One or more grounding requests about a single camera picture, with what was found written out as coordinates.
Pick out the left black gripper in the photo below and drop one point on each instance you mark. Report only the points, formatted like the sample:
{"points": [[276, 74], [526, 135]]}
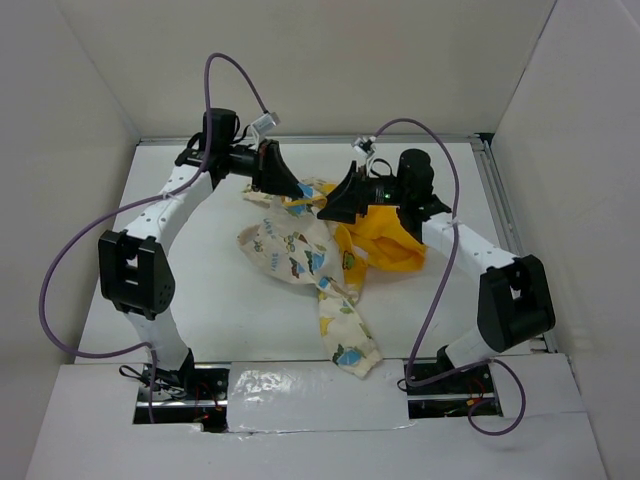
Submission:
{"points": [[271, 175]]}

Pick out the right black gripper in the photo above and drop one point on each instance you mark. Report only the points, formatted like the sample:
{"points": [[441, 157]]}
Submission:
{"points": [[345, 201]]}

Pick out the dinosaur print yellow-lined jacket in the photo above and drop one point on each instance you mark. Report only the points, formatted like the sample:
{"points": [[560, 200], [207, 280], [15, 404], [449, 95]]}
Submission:
{"points": [[292, 245]]}

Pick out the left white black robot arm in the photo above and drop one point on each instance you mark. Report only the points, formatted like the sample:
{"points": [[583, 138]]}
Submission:
{"points": [[135, 274]]}

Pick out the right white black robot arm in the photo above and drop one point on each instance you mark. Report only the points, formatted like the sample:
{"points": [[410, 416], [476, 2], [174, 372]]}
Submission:
{"points": [[514, 302]]}

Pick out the white tape sheet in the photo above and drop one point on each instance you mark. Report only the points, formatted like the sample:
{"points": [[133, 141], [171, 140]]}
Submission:
{"points": [[295, 397]]}

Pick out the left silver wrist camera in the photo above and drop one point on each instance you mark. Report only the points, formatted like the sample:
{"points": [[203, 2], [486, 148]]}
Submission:
{"points": [[263, 125]]}

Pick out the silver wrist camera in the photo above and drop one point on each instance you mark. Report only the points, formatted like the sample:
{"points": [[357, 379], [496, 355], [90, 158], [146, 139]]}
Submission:
{"points": [[263, 125], [365, 147]]}

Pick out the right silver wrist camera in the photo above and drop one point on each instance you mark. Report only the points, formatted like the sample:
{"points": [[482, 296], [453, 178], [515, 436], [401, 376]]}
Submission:
{"points": [[365, 147]]}

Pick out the aluminium frame rail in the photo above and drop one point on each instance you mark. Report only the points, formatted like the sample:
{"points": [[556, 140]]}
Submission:
{"points": [[226, 309]]}

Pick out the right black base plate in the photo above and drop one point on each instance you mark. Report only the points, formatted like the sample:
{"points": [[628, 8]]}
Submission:
{"points": [[453, 396]]}

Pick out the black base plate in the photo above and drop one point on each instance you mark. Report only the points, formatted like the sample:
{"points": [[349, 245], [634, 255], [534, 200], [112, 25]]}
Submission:
{"points": [[453, 396], [202, 402]]}

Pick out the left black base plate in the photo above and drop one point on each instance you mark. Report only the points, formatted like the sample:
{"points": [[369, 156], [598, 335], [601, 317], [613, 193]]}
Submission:
{"points": [[202, 402]]}

